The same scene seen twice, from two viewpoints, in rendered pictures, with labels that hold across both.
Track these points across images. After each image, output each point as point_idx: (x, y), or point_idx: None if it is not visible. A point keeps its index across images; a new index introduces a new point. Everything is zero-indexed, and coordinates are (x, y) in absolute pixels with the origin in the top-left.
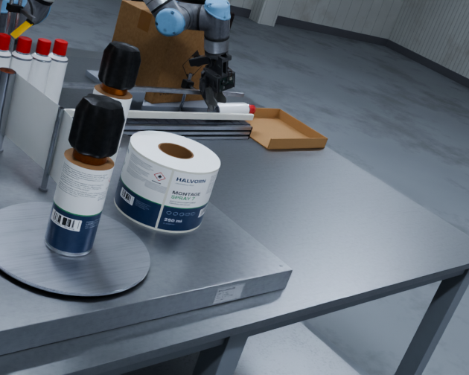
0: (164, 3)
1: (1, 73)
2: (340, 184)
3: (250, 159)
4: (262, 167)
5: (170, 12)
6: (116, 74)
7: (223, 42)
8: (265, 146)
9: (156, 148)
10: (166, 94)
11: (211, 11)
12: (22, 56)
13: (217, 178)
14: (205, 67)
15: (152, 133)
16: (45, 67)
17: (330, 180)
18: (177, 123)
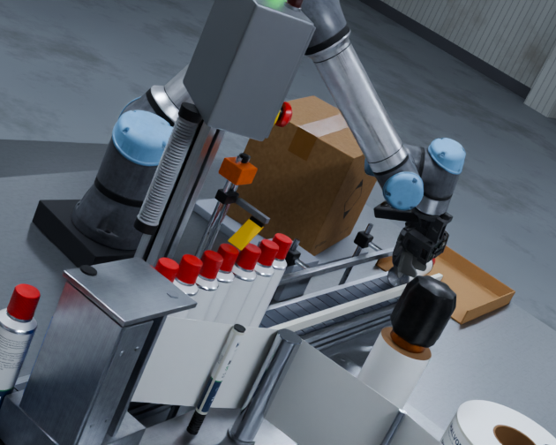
0: (401, 164)
1: (288, 343)
2: None
3: (458, 352)
4: (477, 365)
5: (412, 179)
6: (428, 330)
7: (447, 200)
8: (456, 320)
9: (499, 444)
10: (320, 245)
11: (443, 163)
12: (248, 275)
13: (452, 404)
14: (407, 225)
15: (469, 409)
16: (268, 282)
17: (552, 373)
18: (371, 309)
